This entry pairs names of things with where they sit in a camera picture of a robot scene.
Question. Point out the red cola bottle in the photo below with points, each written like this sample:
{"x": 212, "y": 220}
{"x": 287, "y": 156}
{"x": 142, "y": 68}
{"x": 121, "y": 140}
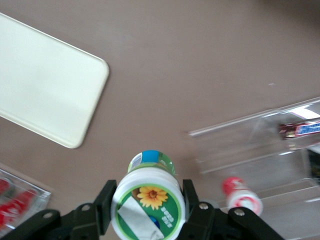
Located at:
{"x": 26, "y": 198}
{"x": 8, "y": 215}

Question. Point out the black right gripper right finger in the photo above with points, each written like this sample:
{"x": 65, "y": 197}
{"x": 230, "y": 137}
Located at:
{"x": 212, "y": 225}

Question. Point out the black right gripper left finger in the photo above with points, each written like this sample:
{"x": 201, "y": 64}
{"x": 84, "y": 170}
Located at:
{"x": 75, "y": 222}

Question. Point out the green gum bottle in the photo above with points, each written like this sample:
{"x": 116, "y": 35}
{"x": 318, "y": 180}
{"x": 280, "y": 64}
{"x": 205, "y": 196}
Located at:
{"x": 148, "y": 205}

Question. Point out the clear acrylic stepped stand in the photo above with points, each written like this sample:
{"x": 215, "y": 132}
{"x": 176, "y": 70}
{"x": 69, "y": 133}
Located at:
{"x": 250, "y": 150}

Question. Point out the red gum bottle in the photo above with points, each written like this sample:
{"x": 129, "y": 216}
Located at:
{"x": 241, "y": 197}

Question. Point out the cream plastic tray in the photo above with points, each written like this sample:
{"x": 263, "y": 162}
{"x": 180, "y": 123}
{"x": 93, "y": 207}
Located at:
{"x": 42, "y": 85}

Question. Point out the snickers chocolate bar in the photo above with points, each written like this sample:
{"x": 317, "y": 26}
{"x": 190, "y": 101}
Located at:
{"x": 300, "y": 129}

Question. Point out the clear acrylic bottle rack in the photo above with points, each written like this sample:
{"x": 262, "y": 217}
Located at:
{"x": 42, "y": 193}

